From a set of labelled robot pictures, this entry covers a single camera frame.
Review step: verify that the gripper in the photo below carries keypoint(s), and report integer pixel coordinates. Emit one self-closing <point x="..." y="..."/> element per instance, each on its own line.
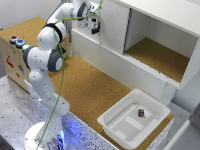
<point x="86" y="23"/>

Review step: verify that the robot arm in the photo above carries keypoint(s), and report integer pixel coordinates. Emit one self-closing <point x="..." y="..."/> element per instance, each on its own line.
<point x="43" y="83"/>

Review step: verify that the white sliding door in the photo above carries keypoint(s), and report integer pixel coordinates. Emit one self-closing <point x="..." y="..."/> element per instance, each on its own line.
<point x="115" y="26"/>

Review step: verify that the white cabinet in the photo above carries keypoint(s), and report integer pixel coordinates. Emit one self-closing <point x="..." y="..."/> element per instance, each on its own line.
<point x="110" y="66"/>

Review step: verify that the wooden drawer box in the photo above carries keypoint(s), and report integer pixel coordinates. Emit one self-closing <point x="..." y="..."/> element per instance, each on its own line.
<point x="26" y="30"/>

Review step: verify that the green button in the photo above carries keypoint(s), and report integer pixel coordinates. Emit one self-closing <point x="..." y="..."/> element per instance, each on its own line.
<point x="25" y="47"/>

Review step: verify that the blue button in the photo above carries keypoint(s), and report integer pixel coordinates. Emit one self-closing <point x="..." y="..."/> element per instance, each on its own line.
<point x="20" y="42"/>

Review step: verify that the red button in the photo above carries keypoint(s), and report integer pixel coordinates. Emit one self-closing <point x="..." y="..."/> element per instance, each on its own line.
<point x="13" y="38"/>

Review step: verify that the purple block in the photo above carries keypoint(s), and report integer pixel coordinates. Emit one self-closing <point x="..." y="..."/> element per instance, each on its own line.
<point x="141" y="112"/>

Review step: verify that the white plastic box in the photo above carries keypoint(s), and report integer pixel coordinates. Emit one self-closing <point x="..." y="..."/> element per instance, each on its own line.
<point x="126" y="123"/>

